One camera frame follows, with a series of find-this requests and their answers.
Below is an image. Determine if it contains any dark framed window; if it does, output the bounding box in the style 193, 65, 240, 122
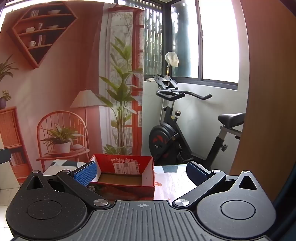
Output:
143, 0, 240, 91

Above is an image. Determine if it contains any printed white cloth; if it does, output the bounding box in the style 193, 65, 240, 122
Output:
43, 160, 192, 201

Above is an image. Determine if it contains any red cardboard box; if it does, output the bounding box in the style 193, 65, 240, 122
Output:
89, 153, 155, 201

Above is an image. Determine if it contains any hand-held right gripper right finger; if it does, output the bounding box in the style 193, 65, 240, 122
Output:
172, 161, 264, 207

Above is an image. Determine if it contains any wooden panel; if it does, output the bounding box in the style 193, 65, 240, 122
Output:
229, 0, 296, 202

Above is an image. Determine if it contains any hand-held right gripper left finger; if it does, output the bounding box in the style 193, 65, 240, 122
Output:
23, 161, 111, 208

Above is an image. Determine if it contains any black exercise bike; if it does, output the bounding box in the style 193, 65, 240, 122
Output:
149, 89, 246, 171

